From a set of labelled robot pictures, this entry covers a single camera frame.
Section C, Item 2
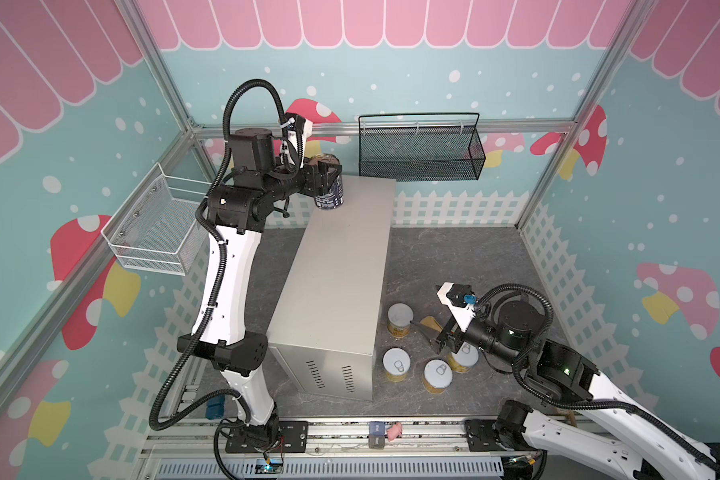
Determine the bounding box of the black wire mesh basket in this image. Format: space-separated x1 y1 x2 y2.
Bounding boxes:
357 112 485 182

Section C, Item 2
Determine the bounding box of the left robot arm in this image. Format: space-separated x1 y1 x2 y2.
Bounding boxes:
148 79 342 452

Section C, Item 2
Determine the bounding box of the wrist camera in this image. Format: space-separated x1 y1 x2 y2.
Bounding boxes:
437 282 477 332
279 112 313 164

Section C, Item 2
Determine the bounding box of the green circuit board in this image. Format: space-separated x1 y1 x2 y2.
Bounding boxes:
255 459 284 475

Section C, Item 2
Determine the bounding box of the grey metal cabinet counter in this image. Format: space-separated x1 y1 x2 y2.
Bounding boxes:
267 176 396 401

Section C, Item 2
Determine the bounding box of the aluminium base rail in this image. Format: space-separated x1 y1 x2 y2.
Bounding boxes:
137 415 637 480

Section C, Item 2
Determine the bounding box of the white wire mesh basket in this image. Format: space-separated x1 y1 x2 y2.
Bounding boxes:
101 164 210 276

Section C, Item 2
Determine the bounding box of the pink small object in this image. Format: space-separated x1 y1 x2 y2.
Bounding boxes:
386 422 403 441

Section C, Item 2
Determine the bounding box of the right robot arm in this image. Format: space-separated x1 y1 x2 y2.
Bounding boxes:
430 282 720 479

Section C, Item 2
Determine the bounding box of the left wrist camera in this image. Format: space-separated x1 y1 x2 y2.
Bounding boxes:
279 112 313 164

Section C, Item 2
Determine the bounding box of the dark blue tall can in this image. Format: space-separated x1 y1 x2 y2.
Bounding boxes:
309 153 344 210

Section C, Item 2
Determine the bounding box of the yellow can white lid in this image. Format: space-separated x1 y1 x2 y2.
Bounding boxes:
387 303 414 338

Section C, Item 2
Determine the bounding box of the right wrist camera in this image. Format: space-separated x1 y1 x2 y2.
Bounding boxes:
437 282 477 332

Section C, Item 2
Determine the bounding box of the teal small object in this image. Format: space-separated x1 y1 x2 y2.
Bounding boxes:
205 395 225 420

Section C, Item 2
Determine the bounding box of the yellow can pull-tab lid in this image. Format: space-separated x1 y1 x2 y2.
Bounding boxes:
422 359 453 395
382 347 411 382
447 342 480 374

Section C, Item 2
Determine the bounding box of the gold flat sardine tin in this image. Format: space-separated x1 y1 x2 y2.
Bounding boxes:
418 316 442 341

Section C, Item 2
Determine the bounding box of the grey small block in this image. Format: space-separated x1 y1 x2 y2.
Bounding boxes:
368 421 386 450

